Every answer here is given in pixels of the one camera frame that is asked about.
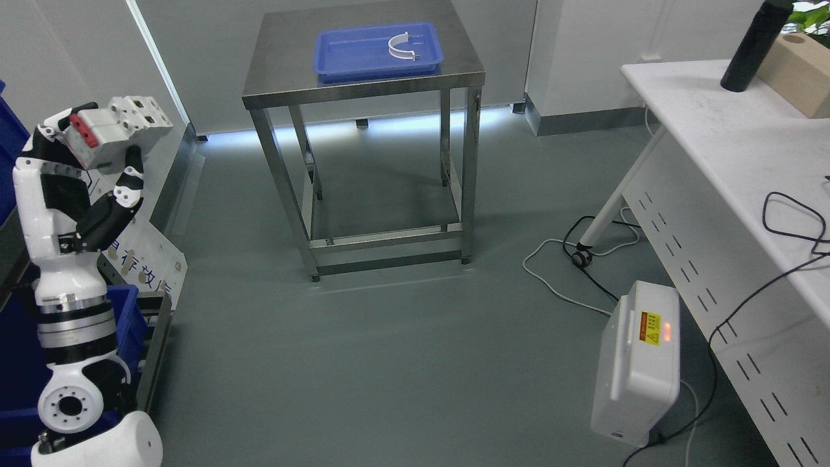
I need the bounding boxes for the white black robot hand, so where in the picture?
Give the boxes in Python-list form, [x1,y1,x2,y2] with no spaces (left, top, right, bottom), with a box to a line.
[12,102,143,295]

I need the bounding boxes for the grey red circuit breaker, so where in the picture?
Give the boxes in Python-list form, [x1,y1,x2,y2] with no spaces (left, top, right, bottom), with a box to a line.
[63,95,174,174]

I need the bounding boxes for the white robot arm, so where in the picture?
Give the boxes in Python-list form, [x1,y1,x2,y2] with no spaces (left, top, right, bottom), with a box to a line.
[30,278,163,466]

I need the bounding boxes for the large blue bin left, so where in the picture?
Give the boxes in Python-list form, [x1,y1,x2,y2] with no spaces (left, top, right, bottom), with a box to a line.
[1,285,148,466]

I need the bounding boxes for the stainless steel table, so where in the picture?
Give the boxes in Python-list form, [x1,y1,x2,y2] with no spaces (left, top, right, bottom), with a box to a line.
[241,0,486,283]

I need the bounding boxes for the blue plastic tray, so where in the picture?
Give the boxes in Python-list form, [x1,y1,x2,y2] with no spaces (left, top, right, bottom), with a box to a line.
[313,21,444,83]

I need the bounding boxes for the white box device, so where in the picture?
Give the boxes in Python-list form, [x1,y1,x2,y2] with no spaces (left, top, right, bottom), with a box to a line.
[590,281,681,448]

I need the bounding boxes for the white desk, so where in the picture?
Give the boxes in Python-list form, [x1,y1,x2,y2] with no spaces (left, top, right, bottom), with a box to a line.
[579,60,829,466]

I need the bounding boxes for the black bottle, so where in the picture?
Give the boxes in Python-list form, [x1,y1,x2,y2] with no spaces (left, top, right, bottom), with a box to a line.
[720,1,794,93]

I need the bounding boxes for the wooden box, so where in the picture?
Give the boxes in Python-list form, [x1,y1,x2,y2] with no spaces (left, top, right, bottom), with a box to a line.
[756,33,829,119]

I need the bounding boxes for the white curved plastic bracket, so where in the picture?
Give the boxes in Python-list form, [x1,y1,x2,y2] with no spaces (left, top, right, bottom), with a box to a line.
[386,32,421,62]

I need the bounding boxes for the black cable on floor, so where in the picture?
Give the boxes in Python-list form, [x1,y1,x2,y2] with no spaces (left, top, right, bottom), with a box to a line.
[562,215,639,304]

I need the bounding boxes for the black cable on desk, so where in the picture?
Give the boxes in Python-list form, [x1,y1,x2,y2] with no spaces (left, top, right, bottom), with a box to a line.
[622,175,830,467]

